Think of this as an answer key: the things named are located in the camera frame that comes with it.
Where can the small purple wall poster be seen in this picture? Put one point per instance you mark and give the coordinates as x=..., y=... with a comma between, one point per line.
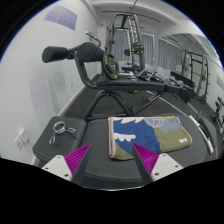
x=220, y=83

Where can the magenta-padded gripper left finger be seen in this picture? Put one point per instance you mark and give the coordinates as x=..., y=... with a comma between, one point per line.
x=77, y=159

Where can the black yellow-marked weight plate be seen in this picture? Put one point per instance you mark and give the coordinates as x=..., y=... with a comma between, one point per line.
x=108, y=66

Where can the black plyo box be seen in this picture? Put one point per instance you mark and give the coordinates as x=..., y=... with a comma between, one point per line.
x=181, y=80

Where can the white wall outlet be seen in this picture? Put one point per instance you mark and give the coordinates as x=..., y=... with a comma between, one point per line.
x=19, y=141

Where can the black exercise machine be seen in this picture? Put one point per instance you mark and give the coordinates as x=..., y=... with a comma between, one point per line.
x=218, y=113

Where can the large purple wall poster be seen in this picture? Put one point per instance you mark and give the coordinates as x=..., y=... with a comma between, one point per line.
x=61, y=16

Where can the black power rack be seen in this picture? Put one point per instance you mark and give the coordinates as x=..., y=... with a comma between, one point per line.
x=202, y=76

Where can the black padded weight bench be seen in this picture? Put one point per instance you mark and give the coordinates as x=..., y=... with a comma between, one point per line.
x=96, y=156

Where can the metal spring barbell collar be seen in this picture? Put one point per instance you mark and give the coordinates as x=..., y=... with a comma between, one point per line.
x=59, y=132

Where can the grey smith machine frame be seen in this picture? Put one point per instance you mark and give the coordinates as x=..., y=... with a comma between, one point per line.
x=137, y=48

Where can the grey window curtain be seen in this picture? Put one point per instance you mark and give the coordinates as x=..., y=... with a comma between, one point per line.
x=170, y=55
x=150, y=50

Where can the blue and olive printed towel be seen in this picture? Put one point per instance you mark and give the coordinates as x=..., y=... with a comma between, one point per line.
x=146, y=135

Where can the black hyperextension bench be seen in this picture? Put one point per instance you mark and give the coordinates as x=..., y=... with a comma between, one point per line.
x=130, y=86

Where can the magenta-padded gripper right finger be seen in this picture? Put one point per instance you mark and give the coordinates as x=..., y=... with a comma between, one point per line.
x=146, y=159

